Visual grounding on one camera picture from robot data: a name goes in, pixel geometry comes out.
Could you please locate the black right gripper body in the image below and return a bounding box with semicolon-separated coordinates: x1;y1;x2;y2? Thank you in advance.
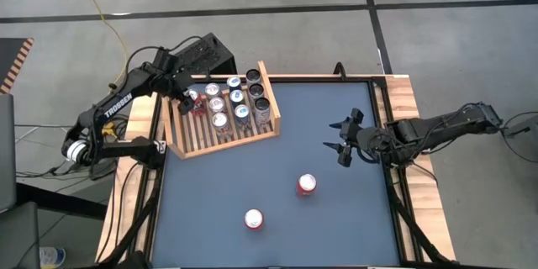
337;108;382;167

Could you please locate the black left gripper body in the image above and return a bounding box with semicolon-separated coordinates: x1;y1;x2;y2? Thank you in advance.
171;68;197;102

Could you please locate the red Fanta strawberry can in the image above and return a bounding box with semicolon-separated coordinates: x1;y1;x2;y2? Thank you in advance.
187;87;208;118
296;172;319;198
244;208;266;232

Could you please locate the silver Diet Coke can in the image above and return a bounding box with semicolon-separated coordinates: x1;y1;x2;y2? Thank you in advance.
211;112;231;138
204;82;223;98
208;96;227;114

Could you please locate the blue silver Red Bull can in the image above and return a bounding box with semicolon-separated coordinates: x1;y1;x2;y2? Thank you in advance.
229;89;247;106
233;103;252;131
225;75;243;92

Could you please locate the black-lidded white Celsius can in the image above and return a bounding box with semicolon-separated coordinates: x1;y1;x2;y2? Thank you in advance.
252;97;272;128
245;68;262;86
247;82;266;100

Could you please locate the wooden slatted shelf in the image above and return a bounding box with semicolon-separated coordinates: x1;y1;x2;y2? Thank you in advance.
158;60;282;161

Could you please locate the black perforated box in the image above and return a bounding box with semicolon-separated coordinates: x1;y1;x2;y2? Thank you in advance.
125;32;238;93

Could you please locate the black floor bar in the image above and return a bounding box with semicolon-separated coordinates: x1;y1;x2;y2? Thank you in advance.
15;181;109;221

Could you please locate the grey stand base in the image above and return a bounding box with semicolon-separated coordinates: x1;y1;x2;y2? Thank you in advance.
499;113;538;139

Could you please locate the black striped-edge floor mat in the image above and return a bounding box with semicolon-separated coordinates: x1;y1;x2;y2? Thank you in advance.
0;37;34;96

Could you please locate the plastic bottle blue label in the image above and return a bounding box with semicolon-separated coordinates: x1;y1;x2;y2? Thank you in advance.
40;246;67;269

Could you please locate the black metal table frame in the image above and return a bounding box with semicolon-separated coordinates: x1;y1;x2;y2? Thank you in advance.
125;74;425;269

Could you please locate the yellow floor cable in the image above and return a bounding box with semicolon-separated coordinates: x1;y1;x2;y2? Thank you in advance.
66;0;129;89

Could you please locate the black looped cable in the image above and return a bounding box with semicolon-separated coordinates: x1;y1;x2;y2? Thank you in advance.
498;111;538;184

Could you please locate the black floor cable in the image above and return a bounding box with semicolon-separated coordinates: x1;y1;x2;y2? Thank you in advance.
14;163;68;178

